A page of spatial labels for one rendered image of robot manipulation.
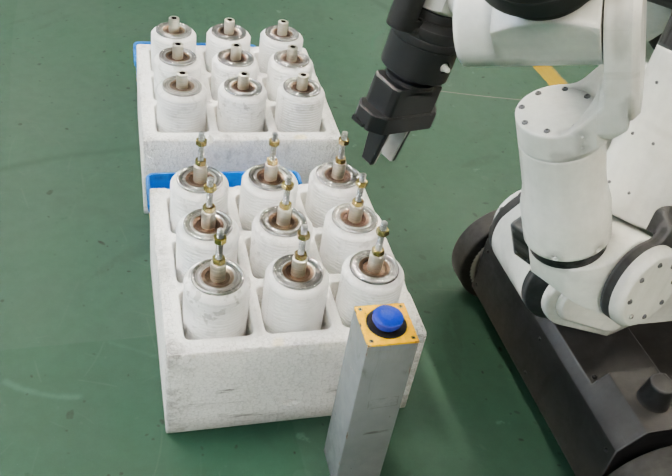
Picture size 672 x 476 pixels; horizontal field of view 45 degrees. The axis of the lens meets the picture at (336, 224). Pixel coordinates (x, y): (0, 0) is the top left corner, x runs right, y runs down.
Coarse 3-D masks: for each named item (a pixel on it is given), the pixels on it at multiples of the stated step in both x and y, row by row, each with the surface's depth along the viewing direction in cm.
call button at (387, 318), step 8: (376, 312) 103; (384, 312) 103; (392, 312) 103; (400, 312) 103; (376, 320) 102; (384, 320) 102; (392, 320) 102; (400, 320) 102; (384, 328) 101; (392, 328) 101
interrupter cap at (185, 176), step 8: (184, 168) 134; (192, 168) 134; (208, 168) 135; (184, 176) 132; (192, 176) 133; (208, 176) 134; (216, 176) 133; (184, 184) 130; (192, 184) 131; (200, 184) 132; (216, 184) 132; (192, 192) 130; (200, 192) 129
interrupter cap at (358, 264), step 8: (360, 256) 123; (368, 256) 123; (384, 256) 123; (352, 264) 121; (360, 264) 121; (384, 264) 122; (392, 264) 122; (352, 272) 120; (360, 272) 120; (368, 272) 120; (384, 272) 121; (392, 272) 121; (368, 280) 118; (376, 280) 119; (384, 280) 119; (392, 280) 119
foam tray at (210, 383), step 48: (240, 192) 143; (240, 240) 133; (384, 240) 138; (336, 288) 130; (240, 336) 116; (288, 336) 118; (336, 336) 119; (192, 384) 117; (240, 384) 119; (288, 384) 122; (336, 384) 125
